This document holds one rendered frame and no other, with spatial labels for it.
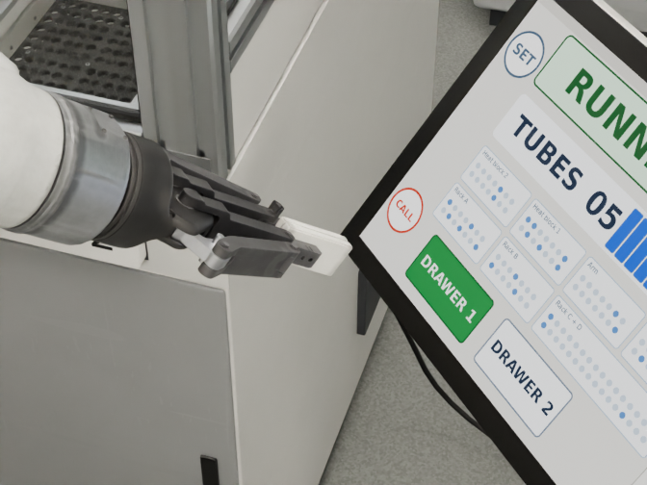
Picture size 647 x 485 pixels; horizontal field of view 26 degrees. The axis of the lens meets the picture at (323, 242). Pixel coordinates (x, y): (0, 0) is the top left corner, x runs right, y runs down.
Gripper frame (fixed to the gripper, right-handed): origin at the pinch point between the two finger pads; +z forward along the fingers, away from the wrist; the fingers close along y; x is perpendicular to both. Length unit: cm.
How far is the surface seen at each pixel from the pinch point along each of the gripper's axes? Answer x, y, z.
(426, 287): 1.3, 1.8, 17.1
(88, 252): 26.5, 35.9, 13.0
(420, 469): 56, 47, 106
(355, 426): 60, 59, 102
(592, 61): -22.1, 2.8, 17.0
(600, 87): -21.0, 0.6, 17.0
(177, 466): 50, 33, 41
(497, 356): 0.3, -8.1, 17.1
